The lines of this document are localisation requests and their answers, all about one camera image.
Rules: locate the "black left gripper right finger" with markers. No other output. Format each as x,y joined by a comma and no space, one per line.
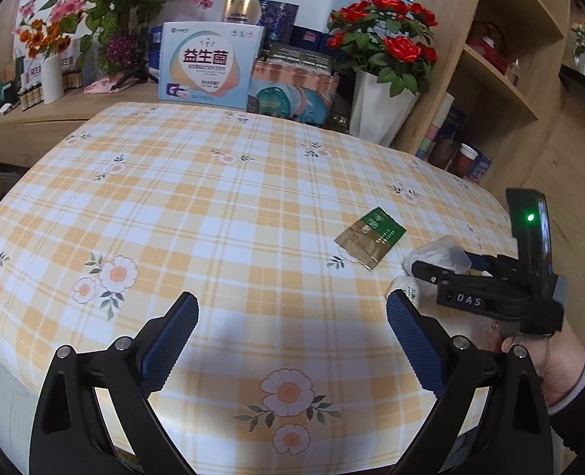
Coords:
513,435

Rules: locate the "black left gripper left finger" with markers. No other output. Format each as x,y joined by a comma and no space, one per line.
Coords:
69,433

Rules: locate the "clear plastic wrapper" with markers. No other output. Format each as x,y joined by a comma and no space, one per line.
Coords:
444,253

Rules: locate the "green brown snack packet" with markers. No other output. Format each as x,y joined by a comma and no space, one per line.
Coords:
371,238

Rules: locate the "person's right hand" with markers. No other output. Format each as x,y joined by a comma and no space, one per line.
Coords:
559,361

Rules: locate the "red cup on shelf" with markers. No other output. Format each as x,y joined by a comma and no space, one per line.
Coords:
463,160

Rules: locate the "stacked pastel cups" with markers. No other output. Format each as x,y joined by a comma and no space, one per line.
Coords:
435,125

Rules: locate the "yellow plaid floral tablecloth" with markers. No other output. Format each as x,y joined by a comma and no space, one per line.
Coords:
292,367

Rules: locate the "wooden shelf unit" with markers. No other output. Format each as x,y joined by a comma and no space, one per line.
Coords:
500,59

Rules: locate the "red rose bouquet white vase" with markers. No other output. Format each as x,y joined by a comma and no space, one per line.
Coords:
389,45

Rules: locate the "pink teal packaged box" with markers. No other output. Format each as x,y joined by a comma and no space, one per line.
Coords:
296,94

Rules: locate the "dark green card box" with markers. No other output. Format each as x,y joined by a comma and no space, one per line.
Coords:
300,58

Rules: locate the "dark blue glitter box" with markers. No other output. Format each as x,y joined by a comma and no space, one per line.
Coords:
277,20

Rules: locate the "light blue probiotic box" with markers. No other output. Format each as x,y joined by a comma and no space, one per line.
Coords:
202,62

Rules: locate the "orange flowers white vase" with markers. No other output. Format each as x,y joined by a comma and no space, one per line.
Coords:
47,59

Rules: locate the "gold silver box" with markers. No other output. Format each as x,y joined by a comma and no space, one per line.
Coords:
247,12

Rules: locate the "pink blossom flower arrangement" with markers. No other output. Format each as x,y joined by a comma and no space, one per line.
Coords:
118,29

